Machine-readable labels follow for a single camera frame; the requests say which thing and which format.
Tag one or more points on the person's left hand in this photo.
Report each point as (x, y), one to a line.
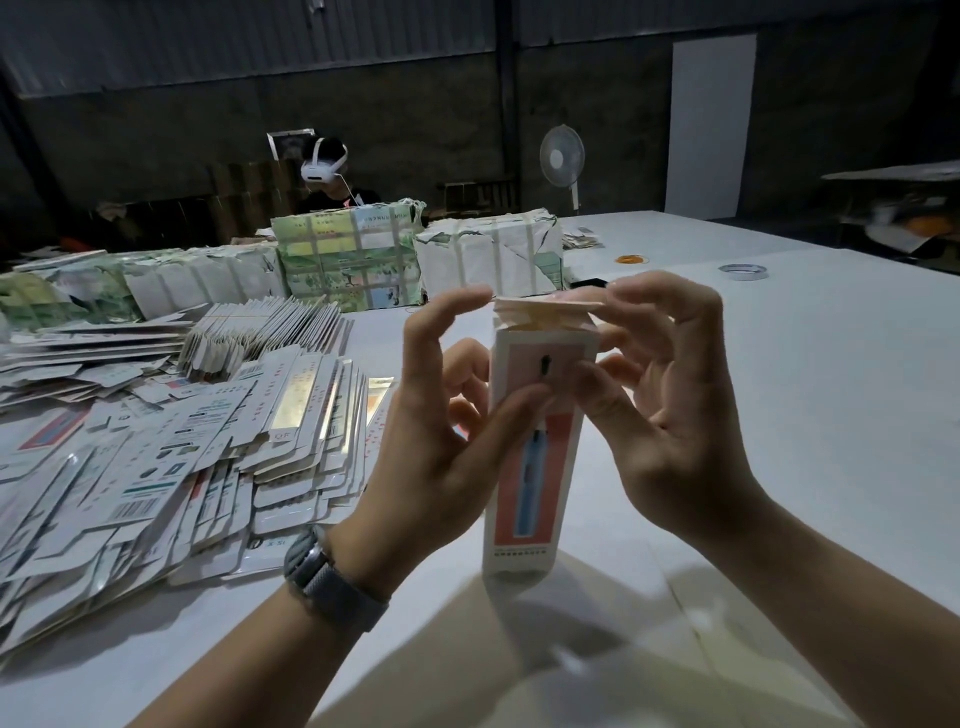
(428, 473)

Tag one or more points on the person's right hand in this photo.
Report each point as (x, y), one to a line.
(675, 428)

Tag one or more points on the toothbrush carton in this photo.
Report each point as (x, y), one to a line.
(525, 510)

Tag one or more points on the fanned stack of white cartons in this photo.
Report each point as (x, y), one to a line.
(263, 333)

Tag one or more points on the pile of cartons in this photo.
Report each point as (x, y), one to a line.
(150, 465)

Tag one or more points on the person's right forearm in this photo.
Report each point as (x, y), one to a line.
(848, 623)

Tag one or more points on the grey band wristwatch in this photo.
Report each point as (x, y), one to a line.
(333, 585)

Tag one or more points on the white tape roll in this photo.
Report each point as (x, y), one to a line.
(722, 273)

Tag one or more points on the black smartphone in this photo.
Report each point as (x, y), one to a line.
(585, 282)

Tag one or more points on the small orange tape roll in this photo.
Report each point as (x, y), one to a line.
(629, 258)

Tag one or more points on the small white paper stack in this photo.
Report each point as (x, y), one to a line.
(582, 237)

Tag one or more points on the green printed wrapped bundle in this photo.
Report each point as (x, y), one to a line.
(348, 255)

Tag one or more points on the dark wooden chair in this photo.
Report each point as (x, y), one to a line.
(477, 197)

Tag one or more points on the white standing fan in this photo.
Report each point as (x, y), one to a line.
(563, 153)

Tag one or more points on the white board panel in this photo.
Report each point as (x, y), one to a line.
(711, 128)

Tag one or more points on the cluttered side table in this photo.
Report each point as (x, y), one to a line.
(897, 213)

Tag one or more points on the row of white wrapped bundles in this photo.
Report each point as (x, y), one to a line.
(143, 285)

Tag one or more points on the white head-mounted camera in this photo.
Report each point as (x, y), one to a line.
(324, 159)

